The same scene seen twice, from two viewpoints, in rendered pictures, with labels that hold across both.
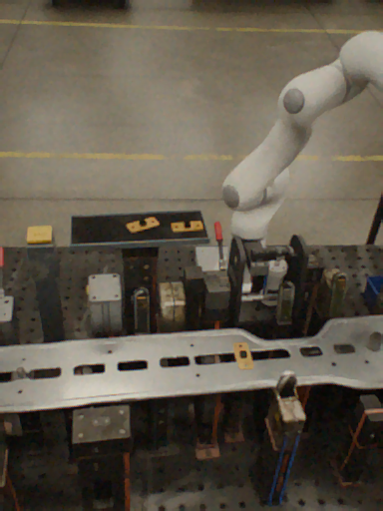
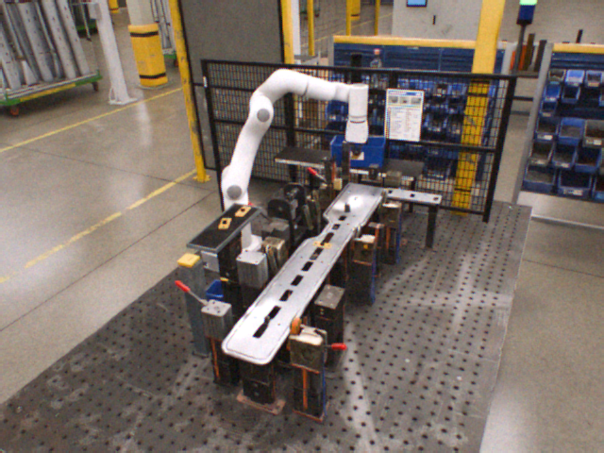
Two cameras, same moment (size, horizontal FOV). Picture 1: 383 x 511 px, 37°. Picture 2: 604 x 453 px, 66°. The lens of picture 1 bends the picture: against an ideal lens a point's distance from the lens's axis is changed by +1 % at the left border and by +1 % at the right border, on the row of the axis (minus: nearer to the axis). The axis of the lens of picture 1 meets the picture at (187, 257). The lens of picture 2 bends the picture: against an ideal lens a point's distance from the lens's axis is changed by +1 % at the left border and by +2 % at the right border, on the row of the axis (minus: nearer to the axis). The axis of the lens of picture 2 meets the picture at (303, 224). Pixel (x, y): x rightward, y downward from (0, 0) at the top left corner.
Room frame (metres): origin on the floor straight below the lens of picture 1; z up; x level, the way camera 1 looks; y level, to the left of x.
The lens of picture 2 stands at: (-0.01, 1.29, 2.11)
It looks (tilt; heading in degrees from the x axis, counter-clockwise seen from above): 30 degrees down; 306
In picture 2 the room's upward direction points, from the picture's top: 2 degrees counter-clockwise
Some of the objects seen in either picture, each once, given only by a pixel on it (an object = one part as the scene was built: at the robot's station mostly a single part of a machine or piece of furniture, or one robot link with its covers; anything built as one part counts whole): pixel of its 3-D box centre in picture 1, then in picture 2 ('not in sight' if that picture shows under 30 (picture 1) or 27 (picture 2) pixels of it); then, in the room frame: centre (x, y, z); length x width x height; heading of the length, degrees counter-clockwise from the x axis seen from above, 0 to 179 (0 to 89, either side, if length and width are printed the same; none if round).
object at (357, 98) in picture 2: not in sight; (358, 99); (1.02, -0.61, 1.53); 0.09 x 0.08 x 0.13; 133
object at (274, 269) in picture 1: (258, 310); (291, 236); (1.15, -0.21, 0.94); 0.18 x 0.13 x 0.49; 101
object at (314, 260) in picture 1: (298, 313); not in sight; (1.18, -0.33, 0.91); 0.07 x 0.05 x 0.42; 11
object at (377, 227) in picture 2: (359, 443); (375, 250); (0.81, -0.45, 0.84); 0.11 x 0.08 x 0.29; 11
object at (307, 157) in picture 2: not in sight; (345, 162); (1.30, -1.00, 1.01); 0.90 x 0.22 x 0.03; 11
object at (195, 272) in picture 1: (190, 323); (271, 265); (1.12, -0.02, 0.90); 0.05 x 0.05 x 0.40; 11
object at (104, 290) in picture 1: (108, 341); (255, 297); (1.03, 0.20, 0.90); 0.13 x 0.10 x 0.41; 11
